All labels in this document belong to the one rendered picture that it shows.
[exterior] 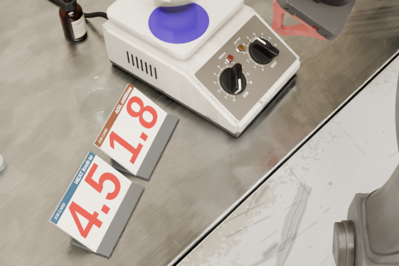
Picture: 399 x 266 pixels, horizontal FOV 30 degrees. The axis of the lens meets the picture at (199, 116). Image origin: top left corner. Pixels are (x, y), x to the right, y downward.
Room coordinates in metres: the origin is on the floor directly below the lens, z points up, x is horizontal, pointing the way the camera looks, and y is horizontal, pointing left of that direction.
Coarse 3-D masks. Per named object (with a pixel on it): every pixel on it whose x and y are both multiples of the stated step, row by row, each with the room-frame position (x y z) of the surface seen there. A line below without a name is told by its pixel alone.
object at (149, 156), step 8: (136, 88) 0.55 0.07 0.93; (144, 96) 0.54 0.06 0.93; (160, 120) 0.52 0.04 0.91; (168, 120) 0.52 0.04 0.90; (176, 120) 0.52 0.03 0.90; (160, 128) 0.51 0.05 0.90; (168, 128) 0.51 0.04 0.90; (152, 136) 0.50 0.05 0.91; (160, 136) 0.50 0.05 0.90; (168, 136) 0.50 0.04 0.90; (152, 144) 0.49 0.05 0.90; (160, 144) 0.49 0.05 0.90; (104, 152) 0.46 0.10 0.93; (144, 152) 0.48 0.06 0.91; (152, 152) 0.48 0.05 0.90; (160, 152) 0.48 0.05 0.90; (120, 160) 0.46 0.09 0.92; (144, 160) 0.47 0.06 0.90; (152, 160) 0.47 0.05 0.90; (120, 168) 0.46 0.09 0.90; (128, 168) 0.46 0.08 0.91; (136, 168) 0.46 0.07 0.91; (144, 168) 0.46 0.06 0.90; (152, 168) 0.46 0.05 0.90; (144, 176) 0.45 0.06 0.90
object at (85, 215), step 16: (96, 160) 0.45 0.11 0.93; (96, 176) 0.43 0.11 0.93; (112, 176) 0.44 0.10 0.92; (80, 192) 0.41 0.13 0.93; (96, 192) 0.42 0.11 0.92; (112, 192) 0.42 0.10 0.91; (80, 208) 0.40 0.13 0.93; (96, 208) 0.40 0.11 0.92; (64, 224) 0.38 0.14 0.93; (80, 224) 0.38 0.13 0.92; (96, 224) 0.39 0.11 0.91
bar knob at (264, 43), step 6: (252, 42) 0.59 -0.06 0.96; (258, 42) 0.58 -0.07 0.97; (264, 42) 0.58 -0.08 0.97; (252, 48) 0.58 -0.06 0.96; (258, 48) 0.58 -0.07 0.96; (264, 48) 0.58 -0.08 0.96; (270, 48) 0.58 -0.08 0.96; (276, 48) 0.58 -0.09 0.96; (252, 54) 0.57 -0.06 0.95; (258, 54) 0.58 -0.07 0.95; (264, 54) 0.58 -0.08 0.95; (270, 54) 0.57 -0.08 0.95; (276, 54) 0.57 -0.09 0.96; (258, 60) 0.57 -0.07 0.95; (264, 60) 0.57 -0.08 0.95; (270, 60) 0.57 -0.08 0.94
